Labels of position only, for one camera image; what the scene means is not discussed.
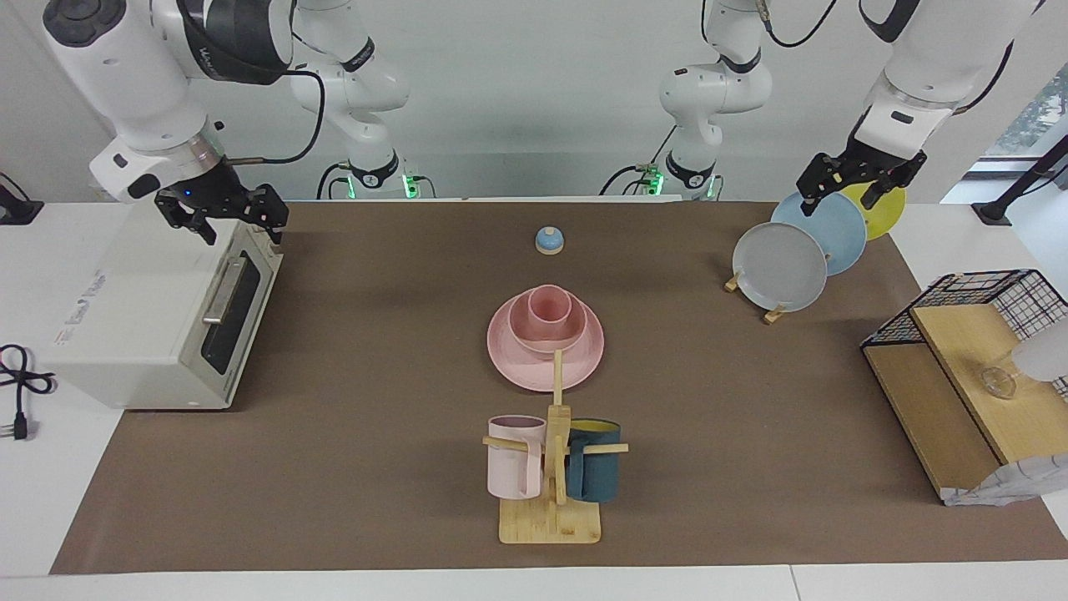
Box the pink bowl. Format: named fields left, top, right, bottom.
left=508, top=288, right=582, bottom=354

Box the pink cup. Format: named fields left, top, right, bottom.
left=527, top=285, right=573, bottom=328

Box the yellow plate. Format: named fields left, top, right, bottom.
left=839, top=182, right=907, bottom=242

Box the light blue plate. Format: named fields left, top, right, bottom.
left=770, top=190, right=869, bottom=277

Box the grey plate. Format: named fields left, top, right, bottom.
left=733, top=222, right=829, bottom=313

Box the cream toaster oven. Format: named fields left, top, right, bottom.
left=42, top=200, right=285, bottom=412

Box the wooden plate rack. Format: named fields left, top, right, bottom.
left=724, top=267, right=787, bottom=325

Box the clear glass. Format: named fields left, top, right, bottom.
left=980, top=365, right=1019, bottom=400

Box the white frosted object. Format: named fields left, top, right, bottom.
left=1010, top=321, right=1068, bottom=385

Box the brown table mat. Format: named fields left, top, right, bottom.
left=48, top=200, right=1068, bottom=575

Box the pink plate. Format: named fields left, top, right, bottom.
left=486, top=292, right=606, bottom=393

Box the white patterned cloth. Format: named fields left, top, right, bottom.
left=943, top=455, right=1068, bottom=508

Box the pale pink mug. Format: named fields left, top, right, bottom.
left=486, top=415, right=547, bottom=501

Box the dark teal mug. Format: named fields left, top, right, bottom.
left=565, top=418, right=622, bottom=503

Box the wooden mug tree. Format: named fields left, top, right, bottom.
left=482, top=349, right=629, bottom=545

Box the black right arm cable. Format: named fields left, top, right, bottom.
left=227, top=68, right=326, bottom=165

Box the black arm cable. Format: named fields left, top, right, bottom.
left=227, top=68, right=326, bottom=165
left=951, top=38, right=1015, bottom=116

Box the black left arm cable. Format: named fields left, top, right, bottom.
left=951, top=38, right=1015, bottom=116

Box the black clamp mount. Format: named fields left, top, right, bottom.
left=0, top=173, right=44, bottom=226

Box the wire and wood shelf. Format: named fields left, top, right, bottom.
left=860, top=269, right=1068, bottom=502

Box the black power cord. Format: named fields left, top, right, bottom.
left=0, top=344, right=58, bottom=442

